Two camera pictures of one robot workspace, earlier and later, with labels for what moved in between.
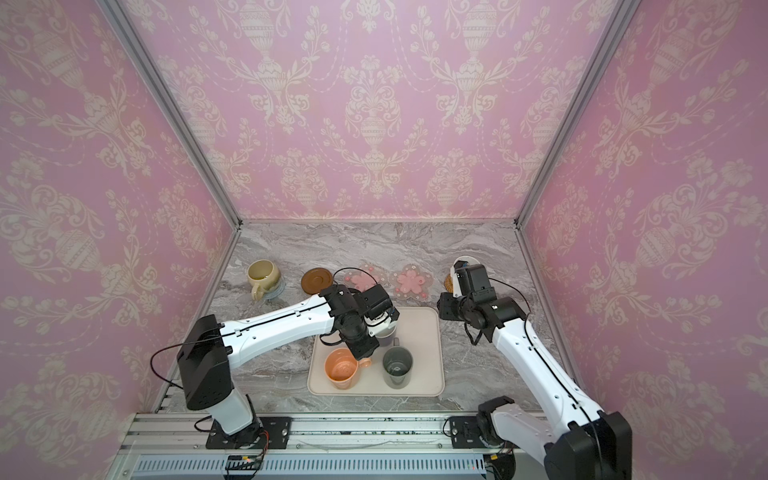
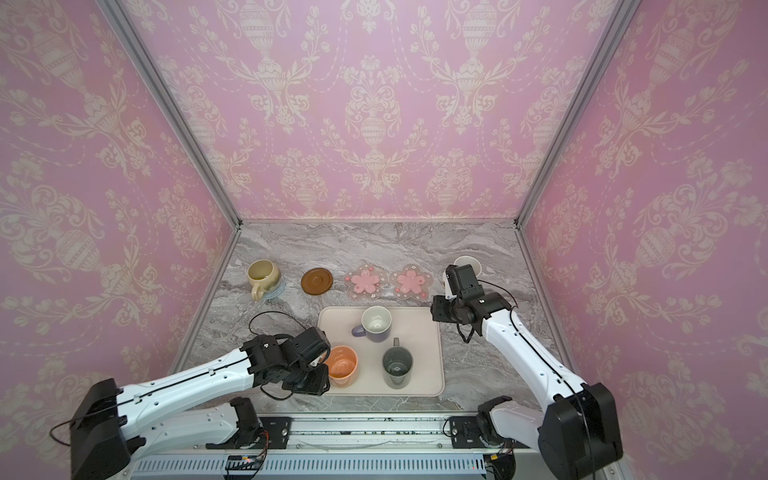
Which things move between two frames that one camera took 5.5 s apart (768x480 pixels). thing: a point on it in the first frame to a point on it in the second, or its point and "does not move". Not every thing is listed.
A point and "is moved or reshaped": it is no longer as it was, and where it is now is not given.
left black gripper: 366,350 to 321,388
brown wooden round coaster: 315,279 does not move
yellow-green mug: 262,275 does not move
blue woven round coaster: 276,291 does not move
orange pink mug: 342,368 is moved or reshaped
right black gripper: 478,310 does not move
